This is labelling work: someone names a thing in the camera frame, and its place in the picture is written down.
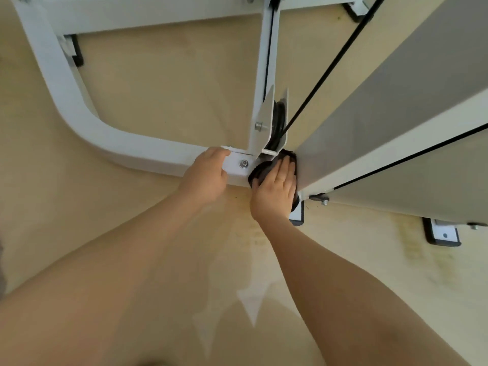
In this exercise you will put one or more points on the person's left hand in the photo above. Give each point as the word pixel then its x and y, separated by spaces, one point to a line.
pixel 206 179

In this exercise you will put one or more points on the person's right hand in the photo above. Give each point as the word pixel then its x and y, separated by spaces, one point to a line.
pixel 274 194

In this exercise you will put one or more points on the dark grey cleaning cloth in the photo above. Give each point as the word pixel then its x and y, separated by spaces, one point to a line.
pixel 263 171

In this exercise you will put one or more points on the white gym machine frame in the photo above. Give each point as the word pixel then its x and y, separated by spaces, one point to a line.
pixel 381 110

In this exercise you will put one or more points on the person's left forearm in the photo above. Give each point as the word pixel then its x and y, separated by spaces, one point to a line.
pixel 84 293

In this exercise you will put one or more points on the person's right forearm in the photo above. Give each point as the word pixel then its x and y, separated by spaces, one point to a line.
pixel 350 308

